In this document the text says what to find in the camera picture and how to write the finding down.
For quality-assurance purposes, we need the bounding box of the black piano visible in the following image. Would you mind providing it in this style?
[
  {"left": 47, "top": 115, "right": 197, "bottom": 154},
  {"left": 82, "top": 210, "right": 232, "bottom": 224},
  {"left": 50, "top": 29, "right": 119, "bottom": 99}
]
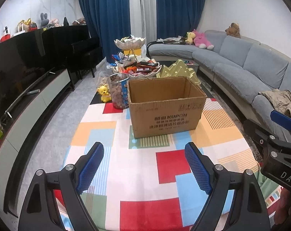
[{"left": 42, "top": 25, "right": 103, "bottom": 77}]

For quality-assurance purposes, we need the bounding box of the blue curtain left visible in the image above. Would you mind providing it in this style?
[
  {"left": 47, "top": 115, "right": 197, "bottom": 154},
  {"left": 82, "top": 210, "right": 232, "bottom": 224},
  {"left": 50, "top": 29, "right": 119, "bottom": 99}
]
[{"left": 78, "top": 0, "right": 131, "bottom": 63}]

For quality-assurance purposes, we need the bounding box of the beige jacket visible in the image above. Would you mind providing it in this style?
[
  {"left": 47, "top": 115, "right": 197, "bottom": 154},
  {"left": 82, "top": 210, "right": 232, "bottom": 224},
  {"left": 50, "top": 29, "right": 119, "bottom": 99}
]
[{"left": 259, "top": 89, "right": 291, "bottom": 118}]

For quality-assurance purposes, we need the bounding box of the blue curtain right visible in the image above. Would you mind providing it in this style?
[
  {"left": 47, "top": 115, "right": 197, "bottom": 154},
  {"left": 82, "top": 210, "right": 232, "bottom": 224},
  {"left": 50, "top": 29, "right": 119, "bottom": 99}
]
[{"left": 156, "top": 0, "right": 205, "bottom": 39}]

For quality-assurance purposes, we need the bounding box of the brown cardboard box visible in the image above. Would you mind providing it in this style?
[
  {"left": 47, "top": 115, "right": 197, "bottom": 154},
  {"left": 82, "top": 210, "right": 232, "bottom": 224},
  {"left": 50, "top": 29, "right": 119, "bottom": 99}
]
[{"left": 128, "top": 77, "right": 207, "bottom": 138}]

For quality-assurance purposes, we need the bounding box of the blue curtain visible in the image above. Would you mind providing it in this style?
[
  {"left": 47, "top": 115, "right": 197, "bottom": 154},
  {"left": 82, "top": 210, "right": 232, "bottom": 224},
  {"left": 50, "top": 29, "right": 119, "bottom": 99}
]
[
  {"left": 156, "top": 0, "right": 205, "bottom": 39},
  {"left": 78, "top": 0, "right": 131, "bottom": 63}
]

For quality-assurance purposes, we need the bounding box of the gold lid candy container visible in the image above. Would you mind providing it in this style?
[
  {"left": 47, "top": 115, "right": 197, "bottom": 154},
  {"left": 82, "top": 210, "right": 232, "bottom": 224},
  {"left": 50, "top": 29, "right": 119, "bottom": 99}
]
[{"left": 156, "top": 59, "right": 201, "bottom": 87}]

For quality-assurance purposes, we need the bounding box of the clear jar of nuts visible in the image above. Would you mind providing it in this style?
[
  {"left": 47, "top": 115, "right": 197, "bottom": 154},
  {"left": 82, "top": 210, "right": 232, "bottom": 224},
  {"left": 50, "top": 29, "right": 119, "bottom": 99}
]
[{"left": 107, "top": 73, "right": 129, "bottom": 110}]

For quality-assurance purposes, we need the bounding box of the black television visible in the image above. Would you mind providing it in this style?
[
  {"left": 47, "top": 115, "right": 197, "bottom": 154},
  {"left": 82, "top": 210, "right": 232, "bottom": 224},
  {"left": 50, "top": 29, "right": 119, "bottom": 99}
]
[{"left": 0, "top": 30, "right": 55, "bottom": 119}]

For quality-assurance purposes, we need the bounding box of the grey rabbit plush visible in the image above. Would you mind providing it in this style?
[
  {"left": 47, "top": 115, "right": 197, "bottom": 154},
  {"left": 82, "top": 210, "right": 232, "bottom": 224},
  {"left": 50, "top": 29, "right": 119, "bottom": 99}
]
[{"left": 40, "top": 13, "right": 49, "bottom": 28}]

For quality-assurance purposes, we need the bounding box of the white lotus shaped bowl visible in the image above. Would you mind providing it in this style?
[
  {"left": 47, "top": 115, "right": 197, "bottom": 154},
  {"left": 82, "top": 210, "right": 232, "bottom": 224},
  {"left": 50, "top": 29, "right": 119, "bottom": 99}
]
[{"left": 114, "top": 35, "right": 146, "bottom": 51}]

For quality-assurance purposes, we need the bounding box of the brown teddy bear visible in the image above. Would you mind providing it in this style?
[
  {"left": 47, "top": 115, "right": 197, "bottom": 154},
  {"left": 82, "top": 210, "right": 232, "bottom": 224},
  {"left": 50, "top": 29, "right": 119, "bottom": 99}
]
[{"left": 225, "top": 23, "right": 241, "bottom": 38}]

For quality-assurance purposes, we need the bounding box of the tray of assorted snacks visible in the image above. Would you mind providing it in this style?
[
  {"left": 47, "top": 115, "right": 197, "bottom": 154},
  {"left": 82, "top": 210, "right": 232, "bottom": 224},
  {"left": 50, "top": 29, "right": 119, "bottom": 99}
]
[{"left": 111, "top": 52, "right": 162, "bottom": 79}]

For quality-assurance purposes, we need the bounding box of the grey tv cabinet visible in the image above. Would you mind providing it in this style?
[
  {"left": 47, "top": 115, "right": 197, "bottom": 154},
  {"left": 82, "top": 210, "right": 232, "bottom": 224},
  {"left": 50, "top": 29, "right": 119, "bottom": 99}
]
[{"left": 0, "top": 69, "right": 71, "bottom": 217}]

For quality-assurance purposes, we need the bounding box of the yellow plush toy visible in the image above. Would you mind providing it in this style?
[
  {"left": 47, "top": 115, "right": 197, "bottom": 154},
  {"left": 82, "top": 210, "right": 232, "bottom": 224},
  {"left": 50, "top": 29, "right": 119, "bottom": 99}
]
[{"left": 185, "top": 32, "right": 195, "bottom": 45}]

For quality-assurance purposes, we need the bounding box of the pink plush toy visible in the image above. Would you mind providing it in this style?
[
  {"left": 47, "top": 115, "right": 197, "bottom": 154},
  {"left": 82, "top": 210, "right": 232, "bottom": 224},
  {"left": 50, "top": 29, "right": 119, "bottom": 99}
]
[{"left": 193, "top": 29, "right": 214, "bottom": 50}]

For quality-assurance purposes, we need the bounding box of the yellow bear figurine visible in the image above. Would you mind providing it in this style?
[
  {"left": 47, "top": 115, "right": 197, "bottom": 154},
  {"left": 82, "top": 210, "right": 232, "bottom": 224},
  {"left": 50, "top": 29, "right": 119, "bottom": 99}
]
[{"left": 97, "top": 85, "right": 112, "bottom": 103}]

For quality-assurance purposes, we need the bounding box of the colourful patchwork table mat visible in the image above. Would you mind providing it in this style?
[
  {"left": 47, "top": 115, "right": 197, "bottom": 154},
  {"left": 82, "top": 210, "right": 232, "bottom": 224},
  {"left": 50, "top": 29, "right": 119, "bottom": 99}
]
[{"left": 63, "top": 98, "right": 282, "bottom": 230}]

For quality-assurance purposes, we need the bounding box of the grey sectional sofa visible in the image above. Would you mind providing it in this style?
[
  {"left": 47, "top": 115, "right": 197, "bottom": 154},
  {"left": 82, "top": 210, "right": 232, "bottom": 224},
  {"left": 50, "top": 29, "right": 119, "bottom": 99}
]
[{"left": 147, "top": 30, "right": 291, "bottom": 142}]

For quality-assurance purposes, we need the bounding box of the person right hand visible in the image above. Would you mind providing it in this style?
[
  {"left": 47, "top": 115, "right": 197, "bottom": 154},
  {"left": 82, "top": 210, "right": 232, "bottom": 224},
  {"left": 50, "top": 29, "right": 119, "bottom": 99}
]
[{"left": 274, "top": 188, "right": 291, "bottom": 225}]

